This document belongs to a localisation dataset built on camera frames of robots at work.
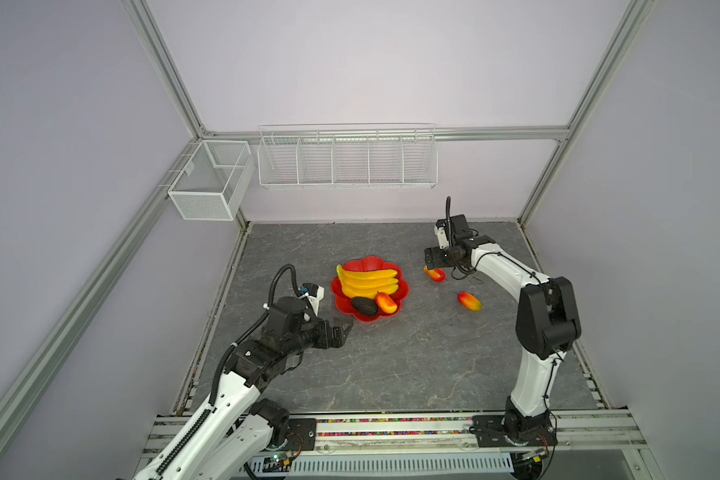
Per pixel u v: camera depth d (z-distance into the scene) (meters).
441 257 0.89
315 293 0.68
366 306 0.92
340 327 0.66
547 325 0.51
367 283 0.98
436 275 1.01
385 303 0.91
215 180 1.01
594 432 0.76
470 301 0.94
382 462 0.71
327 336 0.64
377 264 1.05
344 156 1.00
